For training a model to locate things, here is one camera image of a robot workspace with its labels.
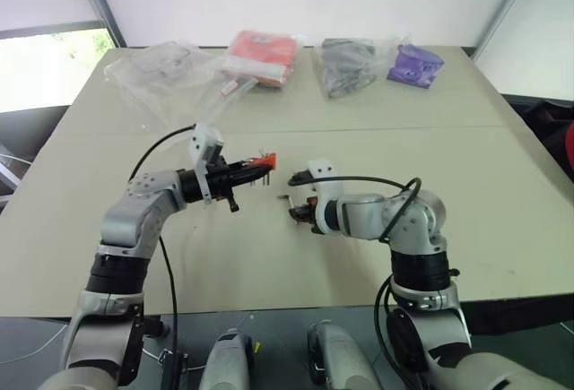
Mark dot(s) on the clear empty plastic bag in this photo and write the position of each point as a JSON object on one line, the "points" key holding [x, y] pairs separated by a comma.
{"points": [[166, 71]]}

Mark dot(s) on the grey metal frame post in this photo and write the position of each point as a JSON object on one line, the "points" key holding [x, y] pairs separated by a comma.
{"points": [[504, 9], [101, 2]]}

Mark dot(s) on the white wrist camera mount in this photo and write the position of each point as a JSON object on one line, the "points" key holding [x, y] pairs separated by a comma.
{"points": [[204, 141], [327, 179]]}

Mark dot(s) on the dark side furniture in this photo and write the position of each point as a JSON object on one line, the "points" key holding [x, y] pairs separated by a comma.
{"points": [[27, 139]]}

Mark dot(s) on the red package in plastic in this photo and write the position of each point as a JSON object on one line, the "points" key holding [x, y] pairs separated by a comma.
{"points": [[264, 51]]}

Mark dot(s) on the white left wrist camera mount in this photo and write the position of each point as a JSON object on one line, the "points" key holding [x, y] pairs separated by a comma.
{"points": [[204, 141]]}

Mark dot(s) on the purple package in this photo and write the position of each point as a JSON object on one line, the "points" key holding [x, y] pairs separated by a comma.
{"points": [[414, 65]]}

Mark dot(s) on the grey rounded robot housing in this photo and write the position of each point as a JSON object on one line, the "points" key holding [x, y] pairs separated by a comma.
{"points": [[343, 356], [226, 361]]}

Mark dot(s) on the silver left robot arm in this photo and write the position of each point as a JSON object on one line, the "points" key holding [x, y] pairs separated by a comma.
{"points": [[134, 215]]}

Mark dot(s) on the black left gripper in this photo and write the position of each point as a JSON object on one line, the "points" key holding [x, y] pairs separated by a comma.
{"points": [[220, 179]]}

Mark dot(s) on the black bag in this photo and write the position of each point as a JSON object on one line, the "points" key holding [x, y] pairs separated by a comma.
{"points": [[545, 127]]}

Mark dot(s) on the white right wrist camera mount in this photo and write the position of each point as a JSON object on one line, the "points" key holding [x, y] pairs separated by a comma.
{"points": [[327, 179]]}

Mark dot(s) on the bag of grey parts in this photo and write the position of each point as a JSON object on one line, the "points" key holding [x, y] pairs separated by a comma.
{"points": [[347, 65]]}

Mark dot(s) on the red hex key holder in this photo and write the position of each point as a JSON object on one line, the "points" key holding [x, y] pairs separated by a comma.
{"points": [[266, 161]]}

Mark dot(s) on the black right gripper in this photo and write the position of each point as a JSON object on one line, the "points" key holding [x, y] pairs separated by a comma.
{"points": [[311, 217]]}

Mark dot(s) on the red object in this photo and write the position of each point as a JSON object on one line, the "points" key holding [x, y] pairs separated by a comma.
{"points": [[569, 143]]}

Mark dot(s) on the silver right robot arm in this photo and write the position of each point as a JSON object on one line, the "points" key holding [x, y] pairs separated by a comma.
{"points": [[403, 219]]}

